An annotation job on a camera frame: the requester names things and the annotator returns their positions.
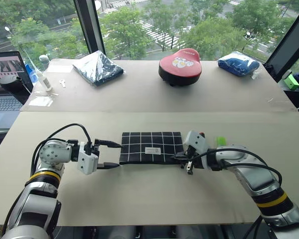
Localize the clear small plastic bag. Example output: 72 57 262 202
29 96 54 107

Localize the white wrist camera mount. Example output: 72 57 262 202
76 142 100 175
183 130 208 155

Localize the dark blue bagged folded cloth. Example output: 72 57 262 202
72 50 126 87

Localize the green small box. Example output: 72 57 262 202
283 74 299 91

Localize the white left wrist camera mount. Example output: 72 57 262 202
76 142 100 175

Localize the green highlighter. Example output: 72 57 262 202
215 136 227 148

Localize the blue plastic packet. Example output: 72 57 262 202
24 63 38 84

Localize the white tube bottle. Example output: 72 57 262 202
35 69 53 93

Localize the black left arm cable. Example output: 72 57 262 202
30 123 94 180

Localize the black slanted window frame post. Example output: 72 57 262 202
265 0 299 83

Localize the red black cartoon cushion case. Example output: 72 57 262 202
158 48 203 88

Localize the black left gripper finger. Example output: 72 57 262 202
99 140 123 149
97 162 121 170

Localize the black white grid pouch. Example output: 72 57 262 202
119 131 184 165

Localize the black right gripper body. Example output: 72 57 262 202
180 146 208 175

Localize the white paper sheet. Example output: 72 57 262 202
46 65 73 73

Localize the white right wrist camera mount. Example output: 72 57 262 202
183 130 208 155

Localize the bright blue bagged cloth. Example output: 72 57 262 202
217 51 261 78

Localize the open laptop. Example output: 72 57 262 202
0 50 34 130

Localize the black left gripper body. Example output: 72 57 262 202
89 138 102 157

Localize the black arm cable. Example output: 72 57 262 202
189 146 283 193
30 123 94 180

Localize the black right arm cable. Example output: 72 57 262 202
189 146 283 193

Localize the black round device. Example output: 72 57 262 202
0 75 32 106

